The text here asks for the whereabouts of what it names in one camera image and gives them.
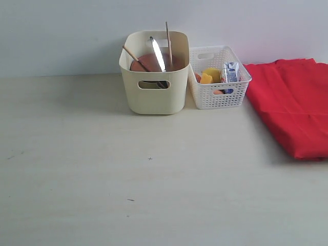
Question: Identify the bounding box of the white lattice plastic basket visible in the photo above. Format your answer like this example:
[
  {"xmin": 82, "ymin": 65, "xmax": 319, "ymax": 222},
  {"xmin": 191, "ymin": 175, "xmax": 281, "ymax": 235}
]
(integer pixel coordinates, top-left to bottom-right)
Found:
[{"xmin": 188, "ymin": 46, "xmax": 252, "ymax": 110}]

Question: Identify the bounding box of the cream plastic bin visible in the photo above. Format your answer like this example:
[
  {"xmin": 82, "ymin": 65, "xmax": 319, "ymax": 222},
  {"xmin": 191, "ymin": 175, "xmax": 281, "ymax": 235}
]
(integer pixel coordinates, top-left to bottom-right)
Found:
[{"xmin": 119, "ymin": 31, "xmax": 190, "ymax": 115}]

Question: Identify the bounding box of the orange fried nugget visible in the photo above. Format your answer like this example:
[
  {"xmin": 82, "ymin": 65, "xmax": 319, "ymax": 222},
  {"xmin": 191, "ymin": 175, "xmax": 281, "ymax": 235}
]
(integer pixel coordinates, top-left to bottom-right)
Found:
[{"xmin": 194, "ymin": 73, "xmax": 201, "ymax": 83}]

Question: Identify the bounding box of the wooden chopstick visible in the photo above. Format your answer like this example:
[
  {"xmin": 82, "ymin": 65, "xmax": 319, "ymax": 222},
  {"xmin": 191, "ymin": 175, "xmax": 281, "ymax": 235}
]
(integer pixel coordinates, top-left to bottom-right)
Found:
[
  {"xmin": 122, "ymin": 45, "xmax": 168, "ymax": 88},
  {"xmin": 165, "ymin": 21, "xmax": 173, "ymax": 71}
]

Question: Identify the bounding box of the blue white milk carton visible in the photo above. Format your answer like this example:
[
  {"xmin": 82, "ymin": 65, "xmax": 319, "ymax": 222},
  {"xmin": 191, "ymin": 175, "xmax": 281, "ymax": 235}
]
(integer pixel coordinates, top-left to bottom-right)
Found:
[{"xmin": 221, "ymin": 62, "xmax": 240, "ymax": 83}]

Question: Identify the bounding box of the silver table knife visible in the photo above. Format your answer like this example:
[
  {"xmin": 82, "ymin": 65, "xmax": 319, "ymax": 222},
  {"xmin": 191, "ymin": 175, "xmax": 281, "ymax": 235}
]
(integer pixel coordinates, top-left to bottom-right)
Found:
[{"xmin": 150, "ymin": 36, "xmax": 166, "ymax": 72}]

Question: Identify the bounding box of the red scalloped cloth mat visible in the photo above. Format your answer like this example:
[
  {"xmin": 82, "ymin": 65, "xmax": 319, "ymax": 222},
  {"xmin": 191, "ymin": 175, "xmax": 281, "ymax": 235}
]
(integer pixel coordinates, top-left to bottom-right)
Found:
[{"xmin": 245, "ymin": 58, "xmax": 327, "ymax": 160}]

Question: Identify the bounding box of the yellow cheese wedge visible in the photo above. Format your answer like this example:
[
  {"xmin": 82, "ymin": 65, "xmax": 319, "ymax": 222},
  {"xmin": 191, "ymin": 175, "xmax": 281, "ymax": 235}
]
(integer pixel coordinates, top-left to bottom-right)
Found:
[{"xmin": 199, "ymin": 73, "xmax": 213, "ymax": 85}]

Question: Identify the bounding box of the yellow lemon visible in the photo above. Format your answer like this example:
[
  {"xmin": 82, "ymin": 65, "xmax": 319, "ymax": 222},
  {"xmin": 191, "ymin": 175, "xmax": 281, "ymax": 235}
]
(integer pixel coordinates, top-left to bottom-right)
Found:
[{"xmin": 202, "ymin": 68, "xmax": 221, "ymax": 84}]

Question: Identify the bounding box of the brown wooden plate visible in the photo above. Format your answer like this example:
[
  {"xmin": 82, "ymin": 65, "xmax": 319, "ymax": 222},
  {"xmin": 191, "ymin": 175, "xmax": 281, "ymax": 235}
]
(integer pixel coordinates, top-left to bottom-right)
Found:
[{"xmin": 130, "ymin": 53, "xmax": 185, "ymax": 72}]

